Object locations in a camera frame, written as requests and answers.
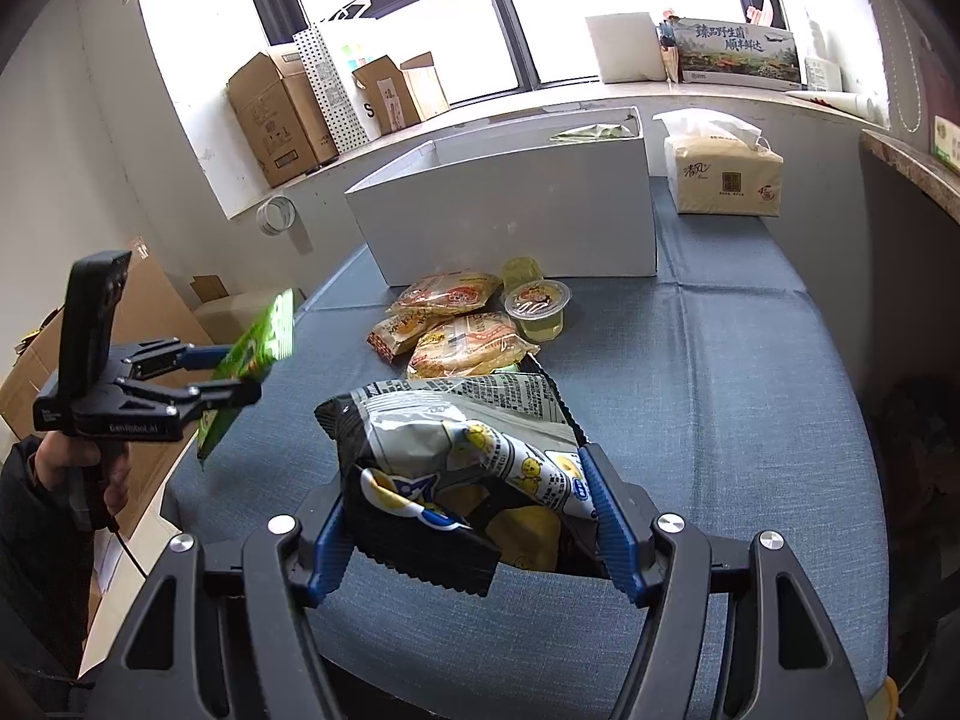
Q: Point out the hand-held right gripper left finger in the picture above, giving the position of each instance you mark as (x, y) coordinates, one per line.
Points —
(330, 549)

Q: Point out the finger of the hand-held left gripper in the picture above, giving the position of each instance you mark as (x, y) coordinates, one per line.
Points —
(202, 397)
(187, 356)

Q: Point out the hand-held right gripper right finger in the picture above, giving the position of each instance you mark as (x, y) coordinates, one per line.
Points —
(611, 525)

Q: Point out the large green seaweed packet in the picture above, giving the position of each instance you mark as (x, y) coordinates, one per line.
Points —
(255, 360)

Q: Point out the black and silver chips packet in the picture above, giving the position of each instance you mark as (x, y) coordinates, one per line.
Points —
(450, 457)

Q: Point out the white cardboard box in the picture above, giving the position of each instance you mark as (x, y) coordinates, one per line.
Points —
(517, 210)

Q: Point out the small green seaweed packet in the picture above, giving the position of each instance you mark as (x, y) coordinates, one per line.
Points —
(592, 133)

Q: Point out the person's left forearm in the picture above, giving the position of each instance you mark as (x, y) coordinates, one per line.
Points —
(37, 562)

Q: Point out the person's left hand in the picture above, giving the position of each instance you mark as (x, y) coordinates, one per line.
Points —
(52, 465)

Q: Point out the flat brown cardboard sheet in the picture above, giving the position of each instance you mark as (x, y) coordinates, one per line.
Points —
(157, 307)

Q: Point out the white tape roll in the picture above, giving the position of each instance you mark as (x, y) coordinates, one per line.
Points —
(274, 214)

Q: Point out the small orange bread packet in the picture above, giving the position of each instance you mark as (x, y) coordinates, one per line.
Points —
(397, 334)

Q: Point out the large orange bread packet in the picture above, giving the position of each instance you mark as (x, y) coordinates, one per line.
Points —
(469, 345)
(446, 291)

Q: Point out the yellow jelly cup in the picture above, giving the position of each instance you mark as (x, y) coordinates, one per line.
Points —
(517, 270)
(536, 307)

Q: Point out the tall brown cardboard box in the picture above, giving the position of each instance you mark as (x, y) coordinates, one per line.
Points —
(277, 116)

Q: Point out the polka dot paper bag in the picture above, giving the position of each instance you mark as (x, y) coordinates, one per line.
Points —
(330, 82)

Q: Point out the small open cardboard box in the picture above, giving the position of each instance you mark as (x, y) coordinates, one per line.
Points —
(401, 94)

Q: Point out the beige tissue pack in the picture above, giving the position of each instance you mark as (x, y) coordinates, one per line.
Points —
(724, 165)

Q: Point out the stone side counter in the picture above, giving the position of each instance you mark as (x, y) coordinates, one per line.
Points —
(911, 165)

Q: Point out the white closed box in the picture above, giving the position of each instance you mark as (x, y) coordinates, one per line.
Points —
(626, 49)

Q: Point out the white tube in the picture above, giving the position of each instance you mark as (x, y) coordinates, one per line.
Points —
(832, 101)

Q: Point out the long landscape print box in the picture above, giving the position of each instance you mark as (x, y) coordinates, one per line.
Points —
(735, 52)

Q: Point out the white plastic bottle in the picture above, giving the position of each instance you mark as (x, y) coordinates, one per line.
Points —
(823, 67)

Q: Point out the green and white tissue pack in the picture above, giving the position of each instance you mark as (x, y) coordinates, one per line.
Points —
(949, 142)

